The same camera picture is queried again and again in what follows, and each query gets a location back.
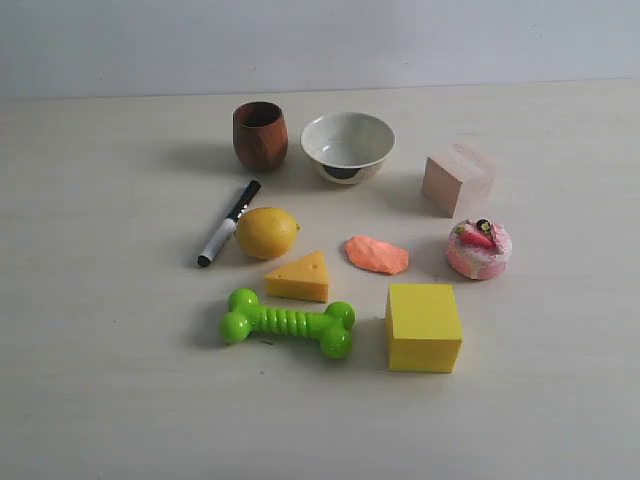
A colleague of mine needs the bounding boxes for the yellow cheese wedge toy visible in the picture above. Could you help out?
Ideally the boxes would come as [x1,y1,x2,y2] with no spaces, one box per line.
[264,251,330,303]

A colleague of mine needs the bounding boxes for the orange putty blob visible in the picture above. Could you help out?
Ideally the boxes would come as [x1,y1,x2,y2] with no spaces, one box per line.
[344,235,410,275]

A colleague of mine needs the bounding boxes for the yellow lemon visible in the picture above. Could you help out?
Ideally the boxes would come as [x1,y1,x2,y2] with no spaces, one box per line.
[234,207,300,260]

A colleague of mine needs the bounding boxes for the white ceramic bowl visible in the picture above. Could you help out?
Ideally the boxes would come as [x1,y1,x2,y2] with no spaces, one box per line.
[300,112,396,185]

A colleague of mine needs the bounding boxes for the black and white marker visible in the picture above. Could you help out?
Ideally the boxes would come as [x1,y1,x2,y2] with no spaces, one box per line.
[197,180,261,268]

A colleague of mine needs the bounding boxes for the green bone dog toy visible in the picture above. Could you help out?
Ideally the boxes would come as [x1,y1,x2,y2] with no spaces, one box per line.
[219,288,356,359]

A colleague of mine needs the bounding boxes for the brown wooden cup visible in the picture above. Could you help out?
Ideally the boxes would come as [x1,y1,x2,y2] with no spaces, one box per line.
[232,101,288,172]

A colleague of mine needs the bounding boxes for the yellow sponge cube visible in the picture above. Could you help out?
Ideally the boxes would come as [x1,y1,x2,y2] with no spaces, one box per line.
[385,284,463,374]

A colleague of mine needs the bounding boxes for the light wooden block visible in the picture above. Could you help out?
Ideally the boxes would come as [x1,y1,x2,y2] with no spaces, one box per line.
[421,143,497,218]

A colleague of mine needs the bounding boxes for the pink strawberry cake toy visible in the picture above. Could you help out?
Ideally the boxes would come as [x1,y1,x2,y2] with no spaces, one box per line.
[446,219,512,280]

